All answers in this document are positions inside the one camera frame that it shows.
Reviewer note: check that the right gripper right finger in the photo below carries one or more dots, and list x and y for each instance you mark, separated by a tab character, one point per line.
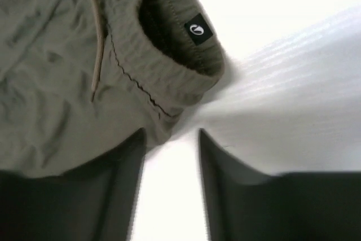
242	203

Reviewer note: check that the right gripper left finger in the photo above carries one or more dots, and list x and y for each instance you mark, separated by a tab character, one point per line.
94	201

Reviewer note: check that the olive green shorts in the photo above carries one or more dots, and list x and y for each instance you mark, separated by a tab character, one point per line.
80	76

